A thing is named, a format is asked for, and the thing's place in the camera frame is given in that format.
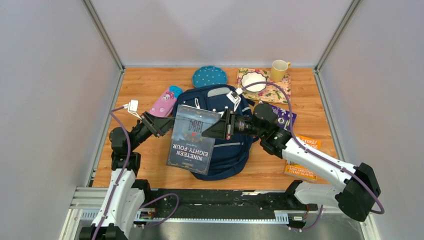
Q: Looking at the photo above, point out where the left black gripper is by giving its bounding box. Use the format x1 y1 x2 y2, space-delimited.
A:
129 111 180 152

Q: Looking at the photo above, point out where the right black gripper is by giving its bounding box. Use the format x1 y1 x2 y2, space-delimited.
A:
201 108 266 140

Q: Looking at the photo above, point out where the pink cartoon pencil case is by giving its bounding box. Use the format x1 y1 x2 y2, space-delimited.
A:
149 85 183 118

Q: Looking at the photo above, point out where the navy blue student backpack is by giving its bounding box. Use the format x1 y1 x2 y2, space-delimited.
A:
172 84 258 181

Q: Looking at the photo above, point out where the dark blue 1984 book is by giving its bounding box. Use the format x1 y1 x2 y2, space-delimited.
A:
166 104 221 175

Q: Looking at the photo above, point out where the purple paperback book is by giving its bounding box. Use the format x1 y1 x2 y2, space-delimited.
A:
270 104 297 132

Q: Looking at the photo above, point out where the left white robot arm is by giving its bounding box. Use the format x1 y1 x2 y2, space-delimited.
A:
78 111 175 240

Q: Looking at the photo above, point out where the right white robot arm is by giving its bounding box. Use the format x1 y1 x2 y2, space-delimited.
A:
202 103 385 222

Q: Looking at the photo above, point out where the blue polka dot plate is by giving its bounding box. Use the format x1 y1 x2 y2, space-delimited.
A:
192 65 228 88

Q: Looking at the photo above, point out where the white scalloped bowl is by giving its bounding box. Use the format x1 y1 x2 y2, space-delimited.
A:
240 72 267 94

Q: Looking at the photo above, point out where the floral rectangular tray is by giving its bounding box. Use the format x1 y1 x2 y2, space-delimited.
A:
235 67 291 104

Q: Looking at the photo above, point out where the orange Treehouse book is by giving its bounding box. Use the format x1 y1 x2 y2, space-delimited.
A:
284 135 321 182

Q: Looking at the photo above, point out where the yellow ceramic mug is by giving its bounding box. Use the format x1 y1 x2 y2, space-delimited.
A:
270 59 291 82

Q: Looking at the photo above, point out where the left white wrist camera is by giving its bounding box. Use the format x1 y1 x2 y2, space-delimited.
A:
127 99 142 120

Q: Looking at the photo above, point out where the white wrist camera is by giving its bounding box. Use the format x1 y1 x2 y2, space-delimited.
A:
226 87 243 112
127 99 142 120

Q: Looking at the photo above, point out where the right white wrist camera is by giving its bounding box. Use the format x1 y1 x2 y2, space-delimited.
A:
226 87 243 112

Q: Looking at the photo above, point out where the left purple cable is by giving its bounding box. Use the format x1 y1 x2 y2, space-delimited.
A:
90 104 180 240

